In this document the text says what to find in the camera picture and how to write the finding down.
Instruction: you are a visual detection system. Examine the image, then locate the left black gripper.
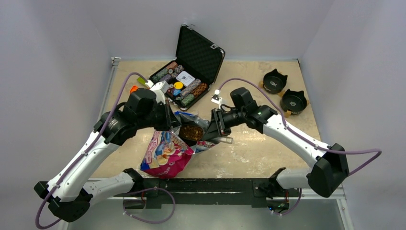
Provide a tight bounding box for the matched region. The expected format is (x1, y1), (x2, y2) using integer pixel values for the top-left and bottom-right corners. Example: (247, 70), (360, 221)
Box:
(136, 99), (182, 131)

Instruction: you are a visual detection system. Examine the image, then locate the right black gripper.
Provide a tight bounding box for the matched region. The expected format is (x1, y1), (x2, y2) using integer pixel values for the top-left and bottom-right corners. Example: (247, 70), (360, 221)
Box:
(203, 107), (246, 141)

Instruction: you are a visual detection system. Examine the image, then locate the clear plastic scoop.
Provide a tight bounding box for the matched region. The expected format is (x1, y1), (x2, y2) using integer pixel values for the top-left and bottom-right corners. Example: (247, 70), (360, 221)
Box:
(209, 136), (234, 144)

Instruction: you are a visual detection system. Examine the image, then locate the pink blue pet food bag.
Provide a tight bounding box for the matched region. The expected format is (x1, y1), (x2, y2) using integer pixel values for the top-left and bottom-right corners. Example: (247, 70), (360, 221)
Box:
(139, 111), (218, 179)

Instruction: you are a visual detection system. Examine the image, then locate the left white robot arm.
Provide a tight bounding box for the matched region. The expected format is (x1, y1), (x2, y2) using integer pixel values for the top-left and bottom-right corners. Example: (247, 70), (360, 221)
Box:
(34, 89), (178, 222)

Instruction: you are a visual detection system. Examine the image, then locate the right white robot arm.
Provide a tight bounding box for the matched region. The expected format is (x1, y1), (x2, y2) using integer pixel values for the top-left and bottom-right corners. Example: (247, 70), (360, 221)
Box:
(202, 87), (349, 197)

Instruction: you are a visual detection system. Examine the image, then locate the yellow round chip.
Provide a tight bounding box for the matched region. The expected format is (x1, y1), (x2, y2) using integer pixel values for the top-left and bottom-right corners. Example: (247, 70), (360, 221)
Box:
(174, 81), (183, 90)

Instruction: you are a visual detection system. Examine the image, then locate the white card box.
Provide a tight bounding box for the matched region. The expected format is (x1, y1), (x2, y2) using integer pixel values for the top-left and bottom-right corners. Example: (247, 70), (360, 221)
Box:
(176, 71), (195, 87)

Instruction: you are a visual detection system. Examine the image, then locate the black poker chip case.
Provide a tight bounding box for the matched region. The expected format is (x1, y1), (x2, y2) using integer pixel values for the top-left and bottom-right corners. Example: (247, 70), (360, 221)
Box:
(148, 24), (226, 111)

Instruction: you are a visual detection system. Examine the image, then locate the orange toy piece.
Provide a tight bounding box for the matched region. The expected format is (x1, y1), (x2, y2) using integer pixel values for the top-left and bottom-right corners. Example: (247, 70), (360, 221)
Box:
(130, 85), (139, 94)

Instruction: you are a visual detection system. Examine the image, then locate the green toy piece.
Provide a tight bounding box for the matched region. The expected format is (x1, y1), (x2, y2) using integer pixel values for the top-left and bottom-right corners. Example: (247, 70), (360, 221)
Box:
(137, 77), (148, 87)

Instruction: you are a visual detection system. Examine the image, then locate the wooden bowl stand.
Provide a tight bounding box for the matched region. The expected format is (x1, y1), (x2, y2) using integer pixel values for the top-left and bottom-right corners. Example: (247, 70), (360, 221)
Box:
(258, 80), (310, 118)

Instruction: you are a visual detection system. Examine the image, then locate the far black cat bowl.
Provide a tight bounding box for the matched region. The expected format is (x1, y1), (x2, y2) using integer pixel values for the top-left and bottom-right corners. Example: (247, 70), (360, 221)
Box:
(263, 69), (288, 94)

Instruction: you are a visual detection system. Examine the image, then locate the black cat bowl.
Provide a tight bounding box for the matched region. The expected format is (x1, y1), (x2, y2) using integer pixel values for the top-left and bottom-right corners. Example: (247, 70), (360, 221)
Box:
(263, 69), (288, 94)
(280, 89), (308, 115)

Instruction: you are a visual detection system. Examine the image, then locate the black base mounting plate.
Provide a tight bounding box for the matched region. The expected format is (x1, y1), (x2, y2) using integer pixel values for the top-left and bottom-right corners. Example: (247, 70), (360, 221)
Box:
(112, 177), (300, 210)

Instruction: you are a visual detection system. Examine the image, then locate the near black cat bowl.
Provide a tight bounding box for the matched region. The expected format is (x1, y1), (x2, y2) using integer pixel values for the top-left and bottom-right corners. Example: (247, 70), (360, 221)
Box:
(280, 89), (308, 115)

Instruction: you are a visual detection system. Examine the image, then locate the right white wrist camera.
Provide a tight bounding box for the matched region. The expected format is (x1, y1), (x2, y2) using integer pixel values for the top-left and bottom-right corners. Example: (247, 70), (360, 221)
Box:
(211, 90), (225, 108)

